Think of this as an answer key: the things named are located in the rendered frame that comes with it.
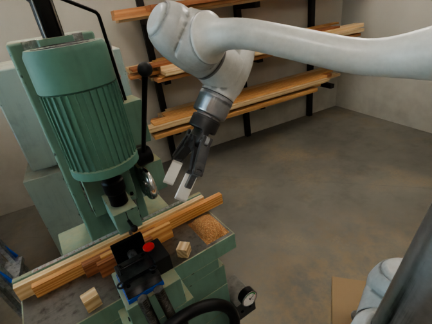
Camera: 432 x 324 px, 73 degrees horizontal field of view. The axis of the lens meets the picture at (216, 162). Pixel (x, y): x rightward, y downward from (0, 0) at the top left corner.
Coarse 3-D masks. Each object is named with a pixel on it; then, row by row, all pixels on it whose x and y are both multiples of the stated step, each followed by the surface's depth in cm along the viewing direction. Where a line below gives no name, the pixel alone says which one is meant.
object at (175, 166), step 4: (172, 160) 82; (172, 164) 82; (176, 164) 82; (180, 164) 82; (168, 168) 82; (172, 168) 82; (176, 168) 82; (180, 168) 83; (168, 172) 82; (172, 172) 82; (176, 172) 83; (168, 176) 82; (172, 176) 82; (176, 176) 83; (164, 180) 82; (168, 180) 82; (172, 180) 83; (172, 184) 83
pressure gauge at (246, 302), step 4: (244, 288) 99; (248, 288) 99; (252, 288) 100; (240, 292) 98; (244, 292) 97; (248, 292) 97; (252, 292) 98; (256, 292) 99; (240, 296) 98; (244, 296) 97; (248, 296) 98; (256, 296) 100; (240, 300) 98; (244, 300) 97; (248, 300) 98; (252, 300) 100; (244, 304) 98; (248, 304) 99
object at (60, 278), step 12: (204, 204) 102; (216, 204) 105; (180, 216) 98; (192, 216) 101; (144, 228) 94; (120, 240) 90; (96, 252) 87; (72, 264) 84; (48, 276) 81; (60, 276) 82; (72, 276) 84; (36, 288) 79; (48, 288) 81
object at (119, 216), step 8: (104, 200) 88; (112, 208) 83; (120, 208) 83; (128, 208) 82; (136, 208) 83; (112, 216) 81; (120, 216) 81; (128, 216) 82; (136, 216) 84; (120, 224) 82; (128, 224) 83; (136, 224) 85; (120, 232) 83
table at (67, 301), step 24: (168, 240) 93; (192, 240) 92; (216, 240) 91; (192, 264) 87; (72, 288) 82; (96, 288) 81; (24, 312) 77; (48, 312) 76; (72, 312) 75; (96, 312) 74; (120, 312) 76
